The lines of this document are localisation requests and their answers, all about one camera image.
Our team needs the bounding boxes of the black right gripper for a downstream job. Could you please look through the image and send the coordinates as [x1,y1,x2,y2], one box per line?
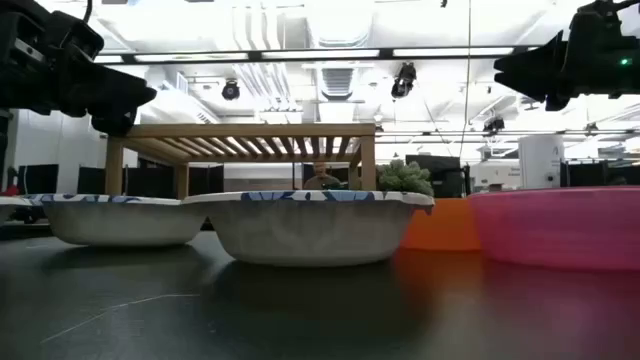
[493,0,640,113]

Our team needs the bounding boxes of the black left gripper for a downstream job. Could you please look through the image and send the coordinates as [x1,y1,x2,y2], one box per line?
[0,0,158,137]

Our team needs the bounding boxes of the blue patterned white paper bowl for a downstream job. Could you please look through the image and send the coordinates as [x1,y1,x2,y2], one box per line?
[22,193,209,247]
[182,189,436,267]

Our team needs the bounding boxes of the orange plastic bowl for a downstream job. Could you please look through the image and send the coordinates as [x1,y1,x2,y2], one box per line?
[398,197,482,252]

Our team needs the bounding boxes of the wooden slatted shelf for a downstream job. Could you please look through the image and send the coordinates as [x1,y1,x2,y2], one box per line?
[103,122,377,200]

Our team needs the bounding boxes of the black ceiling spotlight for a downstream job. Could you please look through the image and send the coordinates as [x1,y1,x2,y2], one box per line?
[482,115,506,135]
[221,78,242,102]

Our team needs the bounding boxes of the white cylindrical appliance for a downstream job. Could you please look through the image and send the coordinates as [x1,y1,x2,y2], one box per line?
[517,133,566,191]

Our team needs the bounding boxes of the black office partition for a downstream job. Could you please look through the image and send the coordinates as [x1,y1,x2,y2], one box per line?
[77,164,225,197]

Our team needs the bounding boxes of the pink plastic bowl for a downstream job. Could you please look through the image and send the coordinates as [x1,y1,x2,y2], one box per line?
[467,185,640,272]

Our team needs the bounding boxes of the small green potted plant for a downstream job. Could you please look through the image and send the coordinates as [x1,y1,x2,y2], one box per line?
[375,158,435,198]

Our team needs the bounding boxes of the person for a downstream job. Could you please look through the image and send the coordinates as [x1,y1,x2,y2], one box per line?
[302,160,347,192]

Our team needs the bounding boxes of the black table mat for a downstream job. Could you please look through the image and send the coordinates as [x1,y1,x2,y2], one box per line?
[0,222,640,360]

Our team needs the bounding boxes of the thin hanging black cable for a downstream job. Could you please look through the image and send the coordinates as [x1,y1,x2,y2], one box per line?
[462,0,474,161]

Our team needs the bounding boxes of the black overhead camera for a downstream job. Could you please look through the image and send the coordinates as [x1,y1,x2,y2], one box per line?
[390,61,418,100]

